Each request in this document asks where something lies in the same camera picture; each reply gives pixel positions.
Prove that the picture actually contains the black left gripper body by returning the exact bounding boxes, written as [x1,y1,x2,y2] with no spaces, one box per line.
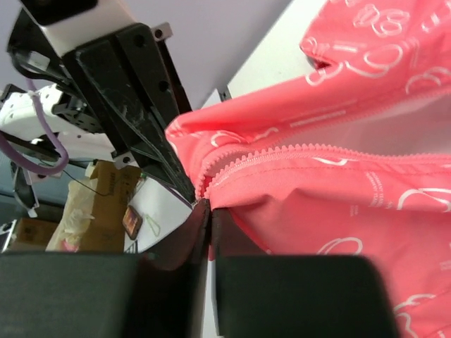
[6,1,176,116]

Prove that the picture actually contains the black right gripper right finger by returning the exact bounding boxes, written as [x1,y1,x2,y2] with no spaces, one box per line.
[211,209,400,337]

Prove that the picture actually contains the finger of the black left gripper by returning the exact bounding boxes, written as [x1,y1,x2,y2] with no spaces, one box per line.
[115,23,192,183]
[63,38,195,201]

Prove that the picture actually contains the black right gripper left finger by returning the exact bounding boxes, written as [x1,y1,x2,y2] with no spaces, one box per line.
[1,200,211,337]

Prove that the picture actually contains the pink hooded jacket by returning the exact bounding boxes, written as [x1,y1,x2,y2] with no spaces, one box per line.
[166,1,450,337]

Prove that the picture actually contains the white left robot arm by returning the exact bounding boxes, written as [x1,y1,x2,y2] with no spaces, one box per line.
[1,1,194,202]

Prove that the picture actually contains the brown cardboard box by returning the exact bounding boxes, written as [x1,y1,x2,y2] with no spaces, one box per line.
[78,161,141,253]

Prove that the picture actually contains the small brown phone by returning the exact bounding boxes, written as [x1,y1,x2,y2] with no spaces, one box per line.
[122,206,142,240]

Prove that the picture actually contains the crumpled plastic bag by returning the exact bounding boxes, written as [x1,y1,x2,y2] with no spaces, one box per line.
[45,178,98,252]

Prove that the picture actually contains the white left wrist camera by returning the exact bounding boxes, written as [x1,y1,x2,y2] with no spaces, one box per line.
[21,1,136,57]

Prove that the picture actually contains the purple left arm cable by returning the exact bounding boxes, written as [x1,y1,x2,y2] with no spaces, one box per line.
[0,77,70,177]

